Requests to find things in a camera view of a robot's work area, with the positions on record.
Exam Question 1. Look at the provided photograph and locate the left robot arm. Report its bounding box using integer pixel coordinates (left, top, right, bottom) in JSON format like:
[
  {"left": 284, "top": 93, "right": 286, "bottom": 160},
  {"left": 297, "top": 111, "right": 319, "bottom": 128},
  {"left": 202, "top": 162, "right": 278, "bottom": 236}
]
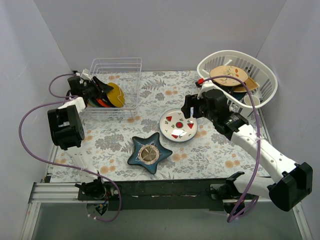
[{"left": 47, "top": 75, "right": 108, "bottom": 200}]

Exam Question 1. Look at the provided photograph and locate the orange red round plate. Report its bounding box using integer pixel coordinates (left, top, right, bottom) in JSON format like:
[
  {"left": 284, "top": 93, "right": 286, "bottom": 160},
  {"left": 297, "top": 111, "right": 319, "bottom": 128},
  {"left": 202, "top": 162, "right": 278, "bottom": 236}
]
[{"left": 96, "top": 98, "right": 109, "bottom": 108}]

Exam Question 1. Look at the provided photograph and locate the white cup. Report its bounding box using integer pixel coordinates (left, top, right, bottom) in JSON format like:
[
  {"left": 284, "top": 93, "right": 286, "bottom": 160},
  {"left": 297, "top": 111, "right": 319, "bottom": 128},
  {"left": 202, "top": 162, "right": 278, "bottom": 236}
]
[{"left": 243, "top": 95, "right": 261, "bottom": 106}]

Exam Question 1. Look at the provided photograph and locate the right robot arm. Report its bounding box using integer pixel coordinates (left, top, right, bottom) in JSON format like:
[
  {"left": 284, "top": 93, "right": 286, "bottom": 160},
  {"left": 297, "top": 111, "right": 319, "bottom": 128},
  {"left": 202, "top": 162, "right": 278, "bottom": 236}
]
[{"left": 181, "top": 89, "right": 313, "bottom": 212}]

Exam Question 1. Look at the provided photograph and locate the blue floral green plate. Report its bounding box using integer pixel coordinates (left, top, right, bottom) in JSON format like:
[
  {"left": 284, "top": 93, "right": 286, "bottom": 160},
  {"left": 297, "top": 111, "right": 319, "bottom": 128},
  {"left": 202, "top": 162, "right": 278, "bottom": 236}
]
[{"left": 88, "top": 99, "right": 97, "bottom": 108}]

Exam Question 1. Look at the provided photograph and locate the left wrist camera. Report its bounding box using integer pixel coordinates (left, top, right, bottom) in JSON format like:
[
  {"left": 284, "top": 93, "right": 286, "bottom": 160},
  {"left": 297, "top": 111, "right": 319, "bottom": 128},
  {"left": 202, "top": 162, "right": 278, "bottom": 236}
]
[{"left": 74, "top": 68, "right": 91, "bottom": 80}]

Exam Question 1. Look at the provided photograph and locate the aluminium frame rail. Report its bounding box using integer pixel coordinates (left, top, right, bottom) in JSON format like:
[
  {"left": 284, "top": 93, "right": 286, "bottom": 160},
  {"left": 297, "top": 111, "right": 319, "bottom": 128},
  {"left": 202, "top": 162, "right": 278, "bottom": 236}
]
[{"left": 21, "top": 183, "right": 312, "bottom": 240}]

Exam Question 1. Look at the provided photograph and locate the floral table mat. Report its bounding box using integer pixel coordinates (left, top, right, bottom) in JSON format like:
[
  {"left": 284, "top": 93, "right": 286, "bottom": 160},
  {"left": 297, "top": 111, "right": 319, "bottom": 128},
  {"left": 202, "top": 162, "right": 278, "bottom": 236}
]
[{"left": 46, "top": 70, "right": 272, "bottom": 181}]

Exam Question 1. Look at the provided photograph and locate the white plastic slatted basket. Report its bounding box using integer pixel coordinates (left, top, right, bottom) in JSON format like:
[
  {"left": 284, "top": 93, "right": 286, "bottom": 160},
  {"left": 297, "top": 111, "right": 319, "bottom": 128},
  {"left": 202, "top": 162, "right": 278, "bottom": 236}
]
[{"left": 196, "top": 50, "right": 278, "bottom": 109}]

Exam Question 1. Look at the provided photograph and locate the white wire dish rack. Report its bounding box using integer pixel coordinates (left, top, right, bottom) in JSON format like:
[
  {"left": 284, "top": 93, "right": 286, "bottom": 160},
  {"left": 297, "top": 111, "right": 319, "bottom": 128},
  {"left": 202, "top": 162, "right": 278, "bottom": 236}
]
[{"left": 83, "top": 57, "right": 142, "bottom": 120}]

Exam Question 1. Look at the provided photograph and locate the black glossy plate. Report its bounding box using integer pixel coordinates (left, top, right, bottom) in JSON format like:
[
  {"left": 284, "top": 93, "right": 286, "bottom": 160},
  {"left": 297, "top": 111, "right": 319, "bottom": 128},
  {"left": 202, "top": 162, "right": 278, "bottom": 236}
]
[{"left": 102, "top": 97, "right": 116, "bottom": 108}]

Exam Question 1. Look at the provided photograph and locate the blue star-shaped plate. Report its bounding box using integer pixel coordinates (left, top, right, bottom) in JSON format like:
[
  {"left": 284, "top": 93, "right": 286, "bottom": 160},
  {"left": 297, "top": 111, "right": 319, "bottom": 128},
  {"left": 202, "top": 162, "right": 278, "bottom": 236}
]
[{"left": 127, "top": 132, "right": 173, "bottom": 175}]

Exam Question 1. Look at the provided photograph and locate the beige floral round plate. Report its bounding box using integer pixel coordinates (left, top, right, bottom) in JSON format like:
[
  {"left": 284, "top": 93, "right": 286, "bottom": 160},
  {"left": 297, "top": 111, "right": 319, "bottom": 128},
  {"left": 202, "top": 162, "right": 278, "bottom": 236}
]
[{"left": 209, "top": 65, "right": 249, "bottom": 87}]

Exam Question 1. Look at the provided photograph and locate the dark teal dish in basket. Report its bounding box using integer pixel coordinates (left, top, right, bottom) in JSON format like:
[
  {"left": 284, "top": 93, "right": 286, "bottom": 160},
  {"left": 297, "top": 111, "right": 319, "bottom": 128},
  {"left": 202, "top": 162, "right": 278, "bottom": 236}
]
[{"left": 232, "top": 92, "right": 247, "bottom": 102}]

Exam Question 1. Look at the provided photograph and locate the tan fan-shaped plate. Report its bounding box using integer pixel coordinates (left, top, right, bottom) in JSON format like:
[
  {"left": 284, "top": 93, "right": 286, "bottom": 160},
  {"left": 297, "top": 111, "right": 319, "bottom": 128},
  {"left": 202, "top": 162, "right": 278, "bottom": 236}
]
[{"left": 233, "top": 77, "right": 259, "bottom": 93}]

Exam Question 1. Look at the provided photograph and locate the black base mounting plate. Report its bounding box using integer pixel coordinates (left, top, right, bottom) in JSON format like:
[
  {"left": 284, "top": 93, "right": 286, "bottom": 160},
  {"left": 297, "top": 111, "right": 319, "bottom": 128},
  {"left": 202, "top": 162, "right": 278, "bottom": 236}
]
[{"left": 75, "top": 178, "right": 241, "bottom": 211}]

